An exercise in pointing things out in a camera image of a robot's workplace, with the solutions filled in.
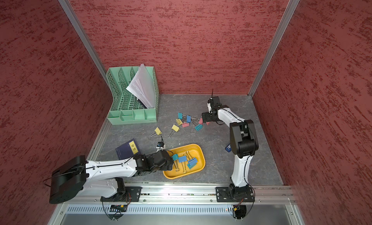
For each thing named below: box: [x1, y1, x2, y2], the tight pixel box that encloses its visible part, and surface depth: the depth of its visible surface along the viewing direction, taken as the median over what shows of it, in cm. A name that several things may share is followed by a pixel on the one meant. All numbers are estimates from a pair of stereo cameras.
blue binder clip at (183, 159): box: [178, 155, 188, 174], surface depth 87 cm
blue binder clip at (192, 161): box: [186, 150, 198, 166], surface depth 84 cm
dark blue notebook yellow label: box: [115, 138, 142, 161], surface depth 91 cm
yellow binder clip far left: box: [147, 126, 163, 140], surface depth 99 cm
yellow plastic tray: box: [162, 143, 206, 180], surface depth 86 cm
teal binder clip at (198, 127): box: [194, 123, 203, 131], surface depth 102 cm
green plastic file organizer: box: [106, 66, 160, 126], surface depth 105 cm
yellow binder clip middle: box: [167, 124, 181, 139], surface depth 101 cm
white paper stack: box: [125, 63, 156, 109], surface depth 97 cm
